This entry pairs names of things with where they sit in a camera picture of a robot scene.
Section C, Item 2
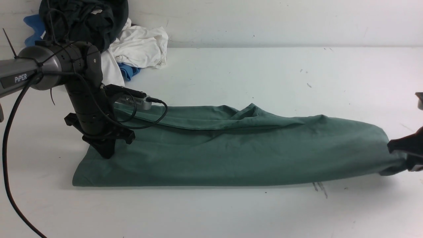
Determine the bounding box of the green long-sleeved shirt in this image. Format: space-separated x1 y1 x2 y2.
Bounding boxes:
72 104 406 187

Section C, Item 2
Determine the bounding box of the white crumpled garment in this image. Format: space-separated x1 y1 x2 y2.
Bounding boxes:
101 19 169 86

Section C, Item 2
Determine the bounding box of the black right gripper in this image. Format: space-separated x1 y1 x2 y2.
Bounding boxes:
387 128 423 172

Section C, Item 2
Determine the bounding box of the dark green crumpled garment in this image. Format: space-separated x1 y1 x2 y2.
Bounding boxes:
38 0 129 52

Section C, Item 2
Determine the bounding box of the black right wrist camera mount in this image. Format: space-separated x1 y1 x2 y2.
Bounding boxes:
415 92 423 110

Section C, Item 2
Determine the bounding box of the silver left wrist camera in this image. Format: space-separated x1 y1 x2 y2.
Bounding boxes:
115 95 152 110

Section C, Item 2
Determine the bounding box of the black camera cable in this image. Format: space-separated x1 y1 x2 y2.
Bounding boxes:
2 71 168 238

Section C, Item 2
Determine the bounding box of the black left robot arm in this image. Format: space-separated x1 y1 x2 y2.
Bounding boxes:
0 41 135 159

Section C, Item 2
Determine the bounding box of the blue crumpled garment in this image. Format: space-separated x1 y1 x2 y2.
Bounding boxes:
23 15 46 47

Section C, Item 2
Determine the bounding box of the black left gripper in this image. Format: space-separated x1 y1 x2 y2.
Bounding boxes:
64 112 135 159

